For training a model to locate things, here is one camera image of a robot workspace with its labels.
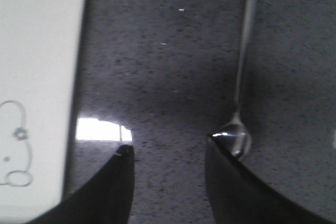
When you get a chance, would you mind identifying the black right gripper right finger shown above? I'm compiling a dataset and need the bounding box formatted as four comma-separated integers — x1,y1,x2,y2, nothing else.
205,135,330,223

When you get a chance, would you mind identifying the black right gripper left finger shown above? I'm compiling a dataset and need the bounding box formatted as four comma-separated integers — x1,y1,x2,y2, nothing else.
29,145,134,223

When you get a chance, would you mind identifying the silver metal spoon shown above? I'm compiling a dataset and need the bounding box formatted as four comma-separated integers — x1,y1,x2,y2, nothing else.
208,0,258,160

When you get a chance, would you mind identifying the cream rabbit serving tray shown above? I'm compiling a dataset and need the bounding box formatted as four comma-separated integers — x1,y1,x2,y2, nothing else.
1,0,85,223

